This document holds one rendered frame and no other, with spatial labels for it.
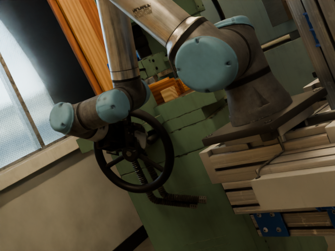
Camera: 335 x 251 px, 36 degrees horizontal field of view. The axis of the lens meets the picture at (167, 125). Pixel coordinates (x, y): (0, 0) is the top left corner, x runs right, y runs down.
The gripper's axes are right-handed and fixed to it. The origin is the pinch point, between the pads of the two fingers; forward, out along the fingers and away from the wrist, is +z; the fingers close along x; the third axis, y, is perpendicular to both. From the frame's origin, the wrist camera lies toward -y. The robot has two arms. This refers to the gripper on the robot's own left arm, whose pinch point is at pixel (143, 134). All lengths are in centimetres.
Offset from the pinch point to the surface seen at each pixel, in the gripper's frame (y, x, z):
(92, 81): -91, -119, 117
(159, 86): -23.7, -6.5, 21.6
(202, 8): -58, 6, 39
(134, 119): -10.0, -10.4, 10.2
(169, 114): -12.0, -2.9, 20.2
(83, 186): -25, -134, 118
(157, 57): -37.7, -8.7, 26.0
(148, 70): -31.5, -10.6, 22.1
